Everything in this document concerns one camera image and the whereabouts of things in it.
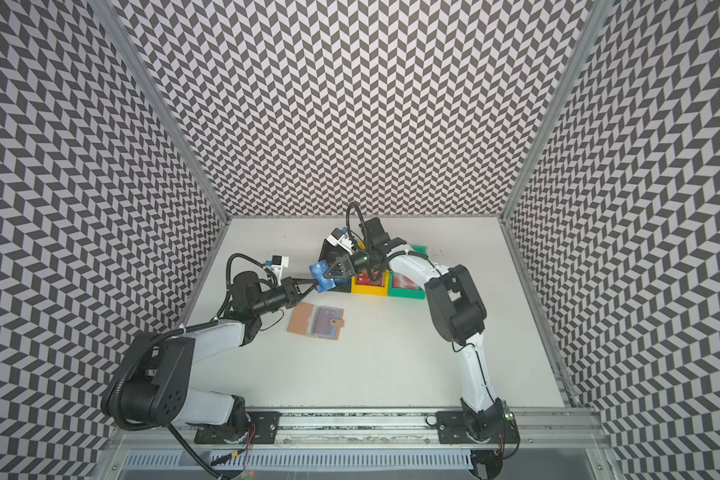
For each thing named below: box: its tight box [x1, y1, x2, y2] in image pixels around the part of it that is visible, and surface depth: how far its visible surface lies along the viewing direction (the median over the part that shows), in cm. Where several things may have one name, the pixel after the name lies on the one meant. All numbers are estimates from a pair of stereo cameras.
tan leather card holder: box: [286, 301, 345, 341], surface depth 91 cm
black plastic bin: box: [319, 239, 356, 293], surface depth 82 cm
